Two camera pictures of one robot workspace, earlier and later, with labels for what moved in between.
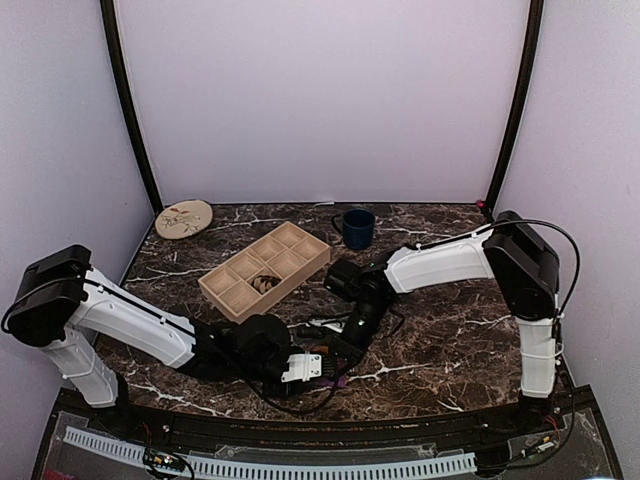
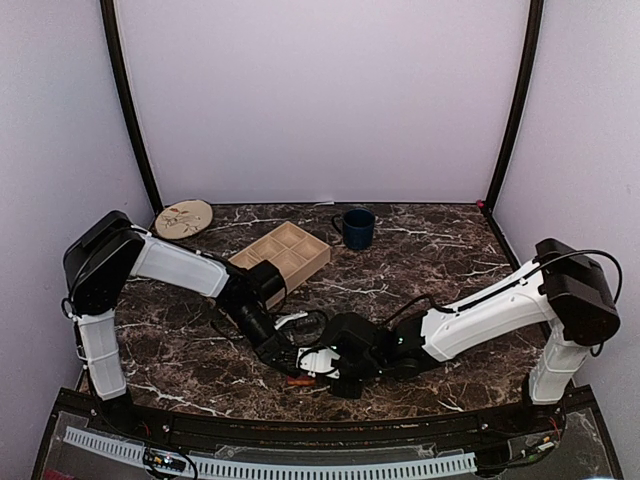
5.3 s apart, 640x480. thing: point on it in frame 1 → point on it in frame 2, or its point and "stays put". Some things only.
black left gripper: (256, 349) → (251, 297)
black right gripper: (347, 345) → (345, 368)
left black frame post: (116, 61) stays put
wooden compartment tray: (251, 279) stays put
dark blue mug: (357, 225) stays put
